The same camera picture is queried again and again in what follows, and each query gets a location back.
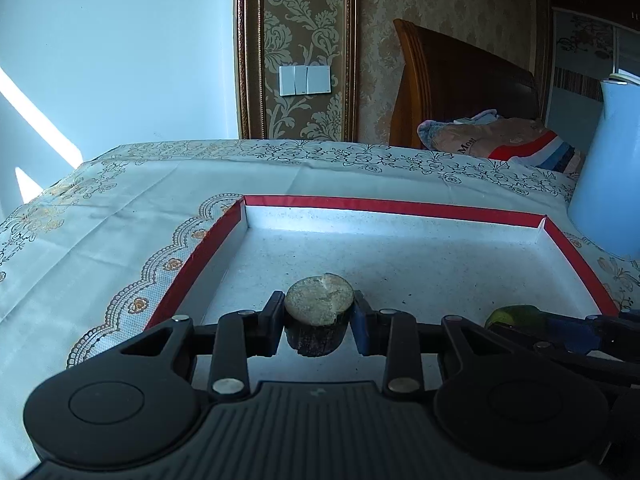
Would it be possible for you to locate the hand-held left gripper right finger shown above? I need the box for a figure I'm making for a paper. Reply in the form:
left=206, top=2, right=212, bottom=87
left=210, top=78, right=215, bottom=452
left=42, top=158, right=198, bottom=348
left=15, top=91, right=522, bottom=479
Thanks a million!
left=350, top=292, right=571, bottom=401

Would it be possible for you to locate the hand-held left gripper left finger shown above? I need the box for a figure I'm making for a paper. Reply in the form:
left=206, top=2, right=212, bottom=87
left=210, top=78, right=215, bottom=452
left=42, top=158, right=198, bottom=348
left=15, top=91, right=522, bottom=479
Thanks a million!
left=67, top=290, right=287, bottom=401

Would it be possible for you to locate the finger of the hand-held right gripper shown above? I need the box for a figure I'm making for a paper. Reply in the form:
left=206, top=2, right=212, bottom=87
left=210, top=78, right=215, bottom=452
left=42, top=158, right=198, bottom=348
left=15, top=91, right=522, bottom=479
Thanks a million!
left=486, top=324, right=640, bottom=388
left=537, top=310, right=640, bottom=358

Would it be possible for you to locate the round sugarcane piece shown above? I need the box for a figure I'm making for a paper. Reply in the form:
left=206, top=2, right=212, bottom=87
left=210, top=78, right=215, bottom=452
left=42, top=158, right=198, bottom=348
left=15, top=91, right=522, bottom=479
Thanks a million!
left=284, top=273, right=355, bottom=358

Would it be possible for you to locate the green cucumber piece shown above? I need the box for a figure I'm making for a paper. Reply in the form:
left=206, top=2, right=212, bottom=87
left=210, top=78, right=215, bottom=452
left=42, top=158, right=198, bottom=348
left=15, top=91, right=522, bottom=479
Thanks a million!
left=486, top=305, right=547, bottom=332

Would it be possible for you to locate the red cardboard box tray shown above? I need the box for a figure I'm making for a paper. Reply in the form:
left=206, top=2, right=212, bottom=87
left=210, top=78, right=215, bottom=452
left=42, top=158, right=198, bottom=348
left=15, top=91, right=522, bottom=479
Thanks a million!
left=145, top=195, right=621, bottom=386

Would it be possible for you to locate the light blue electric kettle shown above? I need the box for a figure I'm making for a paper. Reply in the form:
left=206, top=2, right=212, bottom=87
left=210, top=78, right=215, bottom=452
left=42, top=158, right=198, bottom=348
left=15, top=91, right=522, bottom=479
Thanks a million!
left=567, top=72, right=640, bottom=261

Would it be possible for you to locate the red white blue striped cloth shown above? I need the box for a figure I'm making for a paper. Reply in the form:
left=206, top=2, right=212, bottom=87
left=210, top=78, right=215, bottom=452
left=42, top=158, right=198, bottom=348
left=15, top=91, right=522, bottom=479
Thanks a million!
left=487, top=130, right=587, bottom=176

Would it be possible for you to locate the brown printed pillow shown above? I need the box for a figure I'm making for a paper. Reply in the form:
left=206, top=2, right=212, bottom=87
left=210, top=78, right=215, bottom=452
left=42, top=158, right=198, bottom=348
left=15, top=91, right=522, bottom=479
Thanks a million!
left=430, top=117, right=553, bottom=162

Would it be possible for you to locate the light blue towel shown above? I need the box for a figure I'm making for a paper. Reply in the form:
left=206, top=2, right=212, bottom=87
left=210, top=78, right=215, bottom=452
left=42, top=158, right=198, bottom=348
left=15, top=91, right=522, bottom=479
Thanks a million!
left=416, top=109, right=502, bottom=151

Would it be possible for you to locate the wooden bed headboard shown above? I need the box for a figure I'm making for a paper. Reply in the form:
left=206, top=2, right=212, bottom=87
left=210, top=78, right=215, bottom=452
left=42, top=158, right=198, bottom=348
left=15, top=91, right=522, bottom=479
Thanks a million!
left=389, top=18, right=542, bottom=150

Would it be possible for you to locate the wardrobe with sliding doors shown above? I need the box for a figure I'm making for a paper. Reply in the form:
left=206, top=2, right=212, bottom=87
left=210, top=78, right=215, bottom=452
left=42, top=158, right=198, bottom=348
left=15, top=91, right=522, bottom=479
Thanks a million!
left=534, top=0, right=640, bottom=152

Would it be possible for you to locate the gold framed wallpaper panel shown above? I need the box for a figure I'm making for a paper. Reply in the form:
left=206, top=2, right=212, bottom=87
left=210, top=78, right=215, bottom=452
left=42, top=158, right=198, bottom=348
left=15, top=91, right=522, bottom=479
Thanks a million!
left=235, top=0, right=361, bottom=142

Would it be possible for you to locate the white wall light switch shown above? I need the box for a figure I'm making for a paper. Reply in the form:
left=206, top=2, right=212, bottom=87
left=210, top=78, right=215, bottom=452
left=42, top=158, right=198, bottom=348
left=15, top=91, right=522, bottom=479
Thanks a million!
left=278, top=64, right=332, bottom=97

